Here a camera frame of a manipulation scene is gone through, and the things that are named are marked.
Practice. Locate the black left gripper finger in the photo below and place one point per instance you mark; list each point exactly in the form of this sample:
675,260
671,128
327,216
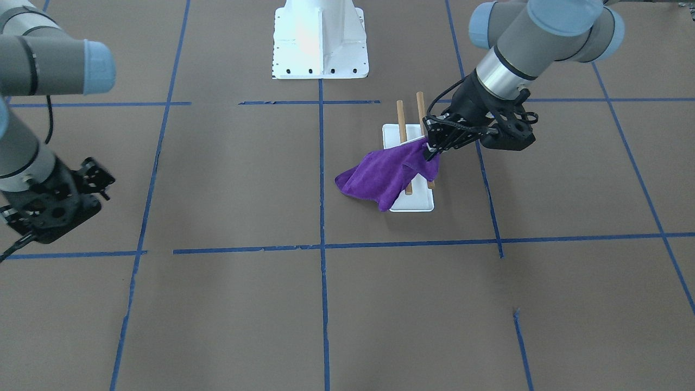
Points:
447,132

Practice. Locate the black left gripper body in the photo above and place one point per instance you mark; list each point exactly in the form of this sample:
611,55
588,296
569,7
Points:
470,101

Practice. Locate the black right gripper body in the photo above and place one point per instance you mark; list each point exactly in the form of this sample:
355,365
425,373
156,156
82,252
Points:
61,180

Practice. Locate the purple towel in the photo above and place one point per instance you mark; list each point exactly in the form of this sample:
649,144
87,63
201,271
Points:
384,173

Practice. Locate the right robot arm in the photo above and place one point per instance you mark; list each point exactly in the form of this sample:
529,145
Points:
40,62

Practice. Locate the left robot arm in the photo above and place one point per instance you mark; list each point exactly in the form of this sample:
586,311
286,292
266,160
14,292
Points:
522,39

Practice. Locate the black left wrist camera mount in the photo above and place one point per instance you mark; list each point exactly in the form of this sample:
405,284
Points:
513,124

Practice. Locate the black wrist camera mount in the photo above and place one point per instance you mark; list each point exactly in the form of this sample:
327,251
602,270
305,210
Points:
513,124
70,196

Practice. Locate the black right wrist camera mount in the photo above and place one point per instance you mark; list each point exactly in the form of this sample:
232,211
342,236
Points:
70,196

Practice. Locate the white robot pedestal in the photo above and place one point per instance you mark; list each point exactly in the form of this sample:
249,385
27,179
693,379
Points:
319,40

